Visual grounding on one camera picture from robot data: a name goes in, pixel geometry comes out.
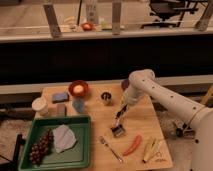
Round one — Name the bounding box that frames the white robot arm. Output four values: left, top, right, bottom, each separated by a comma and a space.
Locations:
122, 69, 213, 171

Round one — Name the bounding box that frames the small metal cup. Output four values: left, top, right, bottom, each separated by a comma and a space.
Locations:
101, 92, 112, 105

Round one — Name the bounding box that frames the dark red round object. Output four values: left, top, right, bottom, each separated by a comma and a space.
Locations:
121, 79, 129, 91

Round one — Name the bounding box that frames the red chili pepper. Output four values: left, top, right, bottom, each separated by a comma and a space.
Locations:
123, 135, 142, 156

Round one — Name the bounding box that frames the silver fork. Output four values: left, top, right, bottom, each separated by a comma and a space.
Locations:
99, 136, 124, 163

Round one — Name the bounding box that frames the blue grey crumpled object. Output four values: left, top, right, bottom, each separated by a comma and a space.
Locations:
72, 98, 86, 114

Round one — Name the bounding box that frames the yellow corn cob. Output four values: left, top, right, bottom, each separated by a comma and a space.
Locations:
142, 137, 157, 163

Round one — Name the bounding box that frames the egg in bowl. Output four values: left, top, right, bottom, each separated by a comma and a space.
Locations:
73, 85, 84, 93

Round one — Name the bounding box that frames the red bowl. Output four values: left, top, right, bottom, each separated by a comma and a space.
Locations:
68, 80, 89, 97

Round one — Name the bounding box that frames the green plastic tray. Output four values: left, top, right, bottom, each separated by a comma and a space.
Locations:
18, 115, 91, 171

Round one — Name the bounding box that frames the small brown block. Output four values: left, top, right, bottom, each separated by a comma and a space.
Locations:
57, 104, 67, 116

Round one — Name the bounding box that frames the grey folded cloth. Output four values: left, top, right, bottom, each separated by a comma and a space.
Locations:
53, 125, 77, 153

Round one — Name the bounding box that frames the blue sponge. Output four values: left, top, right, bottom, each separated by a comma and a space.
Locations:
52, 92, 69, 103

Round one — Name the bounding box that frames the black device on floor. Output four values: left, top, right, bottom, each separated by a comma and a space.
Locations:
173, 123, 195, 138

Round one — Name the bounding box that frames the white cup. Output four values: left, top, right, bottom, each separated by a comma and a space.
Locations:
32, 97, 48, 116

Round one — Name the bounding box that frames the bunch of dark grapes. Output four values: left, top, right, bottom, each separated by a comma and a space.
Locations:
29, 130, 53, 165

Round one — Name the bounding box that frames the black office chair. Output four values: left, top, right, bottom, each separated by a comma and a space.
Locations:
141, 0, 208, 28

